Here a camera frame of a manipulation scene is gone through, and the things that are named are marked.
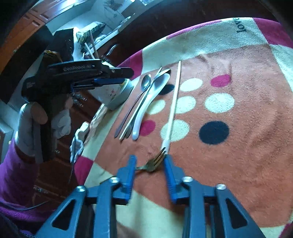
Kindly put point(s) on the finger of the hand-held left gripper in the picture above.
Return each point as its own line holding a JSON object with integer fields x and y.
{"x": 107, "y": 82}
{"x": 119, "y": 72}

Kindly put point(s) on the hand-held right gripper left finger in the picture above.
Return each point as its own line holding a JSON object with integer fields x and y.
{"x": 131, "y": 169}

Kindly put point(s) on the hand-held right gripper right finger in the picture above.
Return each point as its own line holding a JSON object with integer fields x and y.
{"x": 169, "y": 174}

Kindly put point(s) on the white insulated jar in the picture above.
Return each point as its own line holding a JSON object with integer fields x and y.
{"x": 119, "y": 96}

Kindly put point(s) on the metal spoon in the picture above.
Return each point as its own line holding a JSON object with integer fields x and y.
{"x": 146, "y": 82}

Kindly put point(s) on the white ceramic spoon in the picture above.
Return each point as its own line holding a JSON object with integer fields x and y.
{"x": 160, "y": 85}

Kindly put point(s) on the steel fork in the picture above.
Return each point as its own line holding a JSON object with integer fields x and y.
{"x": 163, "y": 72}

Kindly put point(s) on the pale wooden chopstick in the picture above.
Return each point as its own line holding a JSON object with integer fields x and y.
{"x": 173, "y": 103}

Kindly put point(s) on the person's left forearm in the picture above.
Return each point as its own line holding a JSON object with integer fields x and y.
{"x": 16, "y": 183}

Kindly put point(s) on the person's left hand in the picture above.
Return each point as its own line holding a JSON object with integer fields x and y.
{"x": 25, "y": 132}

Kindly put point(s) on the light kitchen countertop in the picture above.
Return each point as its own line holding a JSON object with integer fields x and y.
{"x": 107, "y": 39}

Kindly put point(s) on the plastic tablecloth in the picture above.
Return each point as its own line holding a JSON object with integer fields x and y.
{"x": 77, "y": 141}

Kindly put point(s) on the printed patchwork blanket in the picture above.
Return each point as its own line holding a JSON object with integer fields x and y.
{"x": 229, "y": 91}

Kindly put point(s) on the wooden wall cabinet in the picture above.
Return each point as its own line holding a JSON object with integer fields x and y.
{"x": 27, "y": 25}

